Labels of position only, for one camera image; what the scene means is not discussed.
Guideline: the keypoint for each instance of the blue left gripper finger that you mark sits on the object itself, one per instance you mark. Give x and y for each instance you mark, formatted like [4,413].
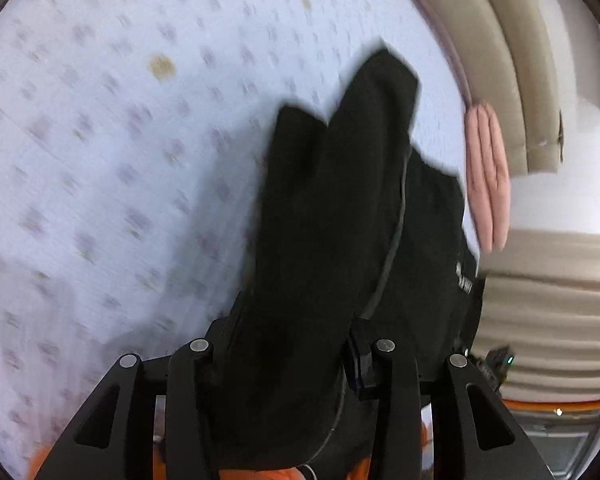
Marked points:
[359,365]

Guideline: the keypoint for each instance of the black sweatshirt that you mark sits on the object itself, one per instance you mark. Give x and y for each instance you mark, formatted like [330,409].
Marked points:
[354,223]

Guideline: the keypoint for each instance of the beige curtain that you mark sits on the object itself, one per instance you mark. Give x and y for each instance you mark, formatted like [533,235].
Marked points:
[542,299]

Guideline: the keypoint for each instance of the folded pink blanket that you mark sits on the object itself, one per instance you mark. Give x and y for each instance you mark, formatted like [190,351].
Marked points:
[487,174]

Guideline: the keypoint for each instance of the beige padded headboard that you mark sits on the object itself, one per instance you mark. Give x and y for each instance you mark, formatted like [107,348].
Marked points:
[500,54]

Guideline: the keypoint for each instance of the patterned lilac bed sheet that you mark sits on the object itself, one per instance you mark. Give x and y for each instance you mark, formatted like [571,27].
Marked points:
[132,140]

